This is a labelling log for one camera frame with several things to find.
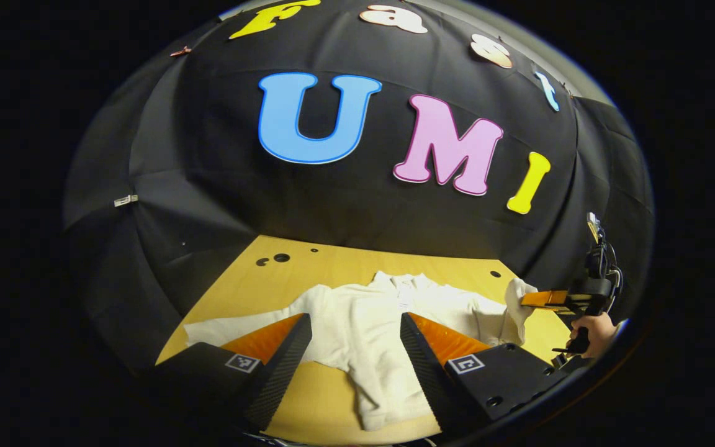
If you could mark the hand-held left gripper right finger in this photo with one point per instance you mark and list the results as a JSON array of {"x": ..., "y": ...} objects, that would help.
[{"x": 422, "y": 372}]

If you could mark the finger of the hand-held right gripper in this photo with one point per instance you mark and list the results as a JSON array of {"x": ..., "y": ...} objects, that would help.
[{"x": 547, "y": 299}]

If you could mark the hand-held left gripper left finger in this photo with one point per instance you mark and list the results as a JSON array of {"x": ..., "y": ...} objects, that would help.
[{"x": 283, "y": 379}]

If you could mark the cream white sweatshirt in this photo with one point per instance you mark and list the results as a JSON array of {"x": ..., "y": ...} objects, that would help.
[{"x": 370, "y": 335}]

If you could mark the black backdrop cloth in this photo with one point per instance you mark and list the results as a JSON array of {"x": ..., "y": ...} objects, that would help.
[{"x": 208, "y": 174}]

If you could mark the small white clip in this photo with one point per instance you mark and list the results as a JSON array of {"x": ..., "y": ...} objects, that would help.
[{"x": 126, "y": 200}]

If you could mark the small red clip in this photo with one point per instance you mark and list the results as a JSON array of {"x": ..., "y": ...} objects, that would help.
[{"x": 180, "y": 51}]

